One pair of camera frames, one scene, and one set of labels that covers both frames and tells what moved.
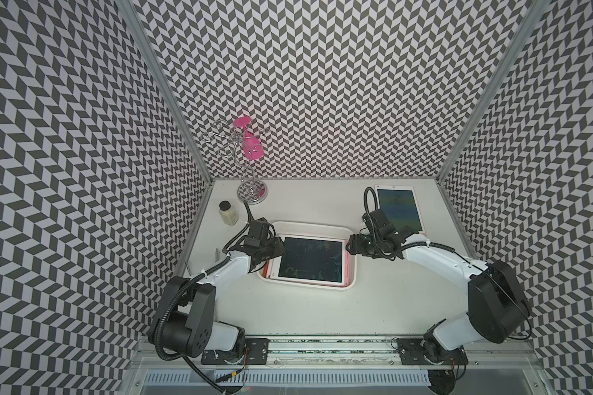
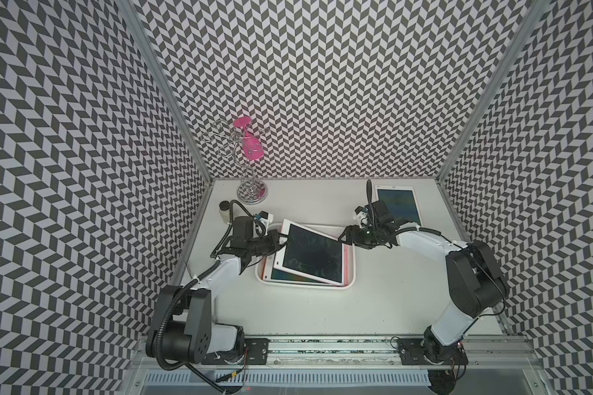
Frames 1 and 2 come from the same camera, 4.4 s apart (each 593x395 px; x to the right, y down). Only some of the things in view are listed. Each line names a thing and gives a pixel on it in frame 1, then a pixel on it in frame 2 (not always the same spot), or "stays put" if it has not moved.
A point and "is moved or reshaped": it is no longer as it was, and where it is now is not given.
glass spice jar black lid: [227, 214] stays put
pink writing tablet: [319, 260] is moved or reshaped
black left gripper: [278, 246] → [273, 236]
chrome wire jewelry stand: [245, 141] stays put
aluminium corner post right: [525, 25] stays put
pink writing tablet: [401, 204] stays put
